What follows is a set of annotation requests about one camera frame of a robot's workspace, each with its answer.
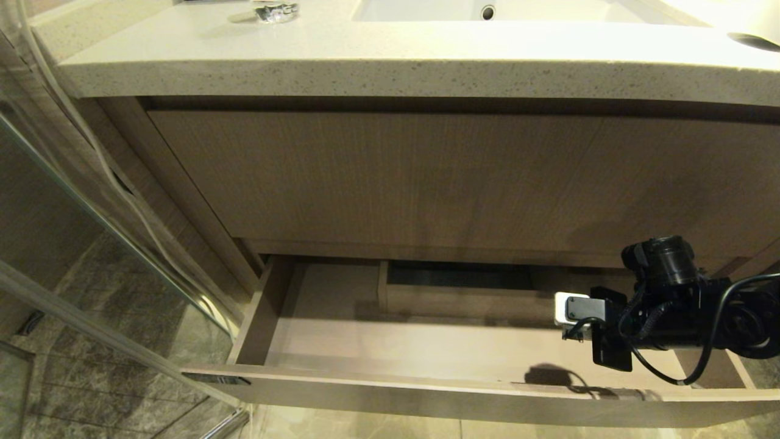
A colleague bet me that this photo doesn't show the light wooden pull-out drawer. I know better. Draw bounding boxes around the light wooden pull-out drawer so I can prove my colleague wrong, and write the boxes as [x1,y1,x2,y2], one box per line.
[182,255,780,429]

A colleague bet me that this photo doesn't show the white hair dryer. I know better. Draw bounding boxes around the white hair dryer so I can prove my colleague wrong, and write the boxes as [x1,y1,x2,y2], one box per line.
[726,29,780,54]

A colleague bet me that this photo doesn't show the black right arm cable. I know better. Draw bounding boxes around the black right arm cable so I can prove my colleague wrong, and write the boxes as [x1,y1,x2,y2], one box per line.
[615,273,780,387]

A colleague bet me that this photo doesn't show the speckled beige stone countertop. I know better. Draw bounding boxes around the speckled beige stone countertop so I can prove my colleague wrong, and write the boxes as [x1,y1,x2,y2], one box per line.
[29,0,780,109]

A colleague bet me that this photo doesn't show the light wooden vanity cabinet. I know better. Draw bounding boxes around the light wooden vanity cabinet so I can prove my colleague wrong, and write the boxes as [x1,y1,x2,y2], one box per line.
[76,96,780,293]

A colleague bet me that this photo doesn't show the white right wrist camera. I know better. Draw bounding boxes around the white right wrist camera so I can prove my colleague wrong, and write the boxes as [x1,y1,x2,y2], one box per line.
[553,291,605,328]

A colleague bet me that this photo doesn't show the glass shower door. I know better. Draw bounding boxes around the glass shower door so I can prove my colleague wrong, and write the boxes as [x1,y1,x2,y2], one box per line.
[0,0,250,439]

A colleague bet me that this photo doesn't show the thin white hose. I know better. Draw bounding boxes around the thin white hose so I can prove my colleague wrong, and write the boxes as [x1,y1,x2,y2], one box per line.
[15,0,239,339]

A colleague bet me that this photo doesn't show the white ceramic sink basin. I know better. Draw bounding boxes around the white ceramic sink basin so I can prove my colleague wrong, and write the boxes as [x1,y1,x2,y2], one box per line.
[352,0,711,26]

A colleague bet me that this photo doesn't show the clear glass dish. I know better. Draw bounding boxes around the clear glass dish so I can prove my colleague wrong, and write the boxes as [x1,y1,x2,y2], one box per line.
[229,0,301,25]

